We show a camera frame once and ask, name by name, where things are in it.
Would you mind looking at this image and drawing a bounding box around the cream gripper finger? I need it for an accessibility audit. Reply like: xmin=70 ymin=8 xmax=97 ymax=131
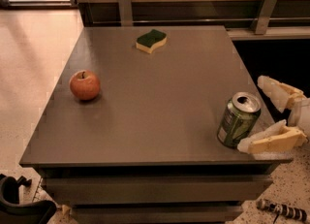
xmin=237 ymin=119 xmax=307 ymax=154
xmin=257 ymin=76 xmax=306 ymax=112

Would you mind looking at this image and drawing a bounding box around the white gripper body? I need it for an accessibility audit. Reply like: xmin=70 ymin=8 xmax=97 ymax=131
xmin=288 ymin=98 xmax=310 ymax=135

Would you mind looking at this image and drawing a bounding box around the green soda can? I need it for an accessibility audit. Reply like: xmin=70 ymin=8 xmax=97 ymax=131
xmin=217 ymin=92 xmax=261 ymax=148

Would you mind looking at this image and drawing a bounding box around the green and yellow sponge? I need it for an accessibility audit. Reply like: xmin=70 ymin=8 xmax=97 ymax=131
xmin=136 ymin=29 xmax=167 ymax=54

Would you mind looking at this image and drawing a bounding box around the black and white striped tool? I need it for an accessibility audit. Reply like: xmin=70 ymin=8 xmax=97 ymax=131
xmin=256 ymin=199 xmax=309 ymax=223

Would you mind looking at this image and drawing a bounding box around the grey drawer cabinet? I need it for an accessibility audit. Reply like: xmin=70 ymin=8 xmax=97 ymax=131
xmin=20 ymin=26 xmax=290 ymax=224

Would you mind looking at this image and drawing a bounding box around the red apple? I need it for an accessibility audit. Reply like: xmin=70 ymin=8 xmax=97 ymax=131
xmin=69 ymin=70 xmax=100 ymax=101

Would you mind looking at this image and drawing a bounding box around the black chair base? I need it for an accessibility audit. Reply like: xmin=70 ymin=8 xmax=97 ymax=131
xmin=0 ymin=174 xmax=57 ymax=224

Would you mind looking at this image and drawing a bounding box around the right metal wall bracket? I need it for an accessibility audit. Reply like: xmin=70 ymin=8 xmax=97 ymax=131
xmin=251 ymin=0 xmax=278 ymax=35

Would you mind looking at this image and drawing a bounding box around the metal wall bracket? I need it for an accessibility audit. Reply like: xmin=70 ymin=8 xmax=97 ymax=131
xmin=251 ymin=0 xmax=278 ymax=35
xmin=117 ymin=0 xmax=133 ymax=26

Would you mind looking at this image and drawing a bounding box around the left metal wall bracket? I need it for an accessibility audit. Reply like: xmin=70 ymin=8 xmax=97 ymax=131
xmin=117 ymin=0 xmax=133 ymax=26

